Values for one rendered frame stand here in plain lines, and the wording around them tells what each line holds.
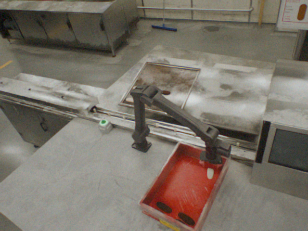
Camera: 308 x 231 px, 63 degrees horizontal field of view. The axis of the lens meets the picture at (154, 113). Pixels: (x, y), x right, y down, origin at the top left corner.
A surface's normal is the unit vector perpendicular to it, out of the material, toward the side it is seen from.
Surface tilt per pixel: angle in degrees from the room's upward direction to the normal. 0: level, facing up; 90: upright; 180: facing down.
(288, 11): 90
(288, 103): 0
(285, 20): 90
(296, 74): 0
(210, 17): 89
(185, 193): 0
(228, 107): 10
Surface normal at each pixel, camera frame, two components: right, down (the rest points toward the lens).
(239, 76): -0.21, -0.62
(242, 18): -0.44, 0.64
